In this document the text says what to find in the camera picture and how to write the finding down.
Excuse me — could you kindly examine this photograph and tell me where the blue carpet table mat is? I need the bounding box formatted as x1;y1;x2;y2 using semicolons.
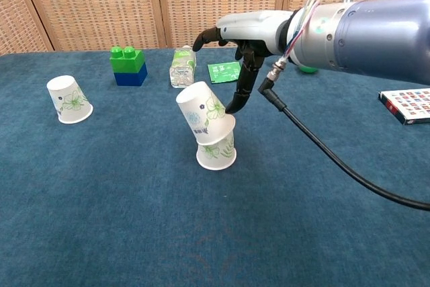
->
0;44;430;287

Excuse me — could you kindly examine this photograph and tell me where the woven bamboo folding screen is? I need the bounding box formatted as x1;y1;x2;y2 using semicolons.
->
0;0;430;55

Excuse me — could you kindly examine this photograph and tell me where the clear plastic water bottle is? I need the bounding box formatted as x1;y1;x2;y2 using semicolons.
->
169;45;198;89

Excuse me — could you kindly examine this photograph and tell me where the blue toy building brick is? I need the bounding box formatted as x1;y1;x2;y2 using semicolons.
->
113;62;148;87

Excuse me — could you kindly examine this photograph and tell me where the flag print card box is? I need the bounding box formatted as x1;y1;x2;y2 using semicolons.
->
378;87;430;126

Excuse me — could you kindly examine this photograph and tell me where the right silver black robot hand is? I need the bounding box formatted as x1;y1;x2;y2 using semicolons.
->
192;10;295;115

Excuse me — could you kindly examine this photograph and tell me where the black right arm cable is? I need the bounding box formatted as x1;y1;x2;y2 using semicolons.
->
257;54;430;212

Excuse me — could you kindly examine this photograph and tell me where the white floral paper cup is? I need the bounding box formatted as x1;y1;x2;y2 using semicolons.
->
175;81;236;146
46;75;94;124
196;131;238;171

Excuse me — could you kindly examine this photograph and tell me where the green foil sachet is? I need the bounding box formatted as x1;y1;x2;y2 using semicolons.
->
207;61;242;84

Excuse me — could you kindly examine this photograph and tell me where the green toy building brick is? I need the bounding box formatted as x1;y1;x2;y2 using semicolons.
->
110;46;146;74

